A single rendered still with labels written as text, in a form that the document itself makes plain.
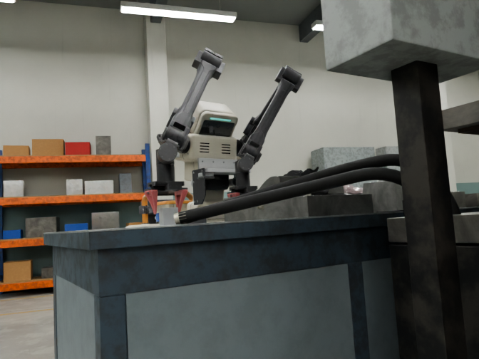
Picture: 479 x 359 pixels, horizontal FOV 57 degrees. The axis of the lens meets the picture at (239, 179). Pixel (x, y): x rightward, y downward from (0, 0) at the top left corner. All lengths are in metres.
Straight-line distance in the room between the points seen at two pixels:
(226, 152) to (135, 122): 5.10
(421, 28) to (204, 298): 0.66
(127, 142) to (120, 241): 6.25
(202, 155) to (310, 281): 1.10
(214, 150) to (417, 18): 1.44
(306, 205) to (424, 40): 0.61
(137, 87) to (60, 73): 1.14
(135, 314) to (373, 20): 0.69
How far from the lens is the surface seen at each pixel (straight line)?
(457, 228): 1.05
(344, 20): 0.86
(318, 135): 8.10
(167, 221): 1.37
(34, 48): 7.53
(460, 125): 1.16
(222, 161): 2.11
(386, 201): 1.62
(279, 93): 1.89
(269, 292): 1.06
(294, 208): 1.31
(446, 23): 0.89
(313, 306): 1.14
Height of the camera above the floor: 0.80
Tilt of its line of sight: 5 degrees up
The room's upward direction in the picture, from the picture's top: 3 degrees counter-clockwise
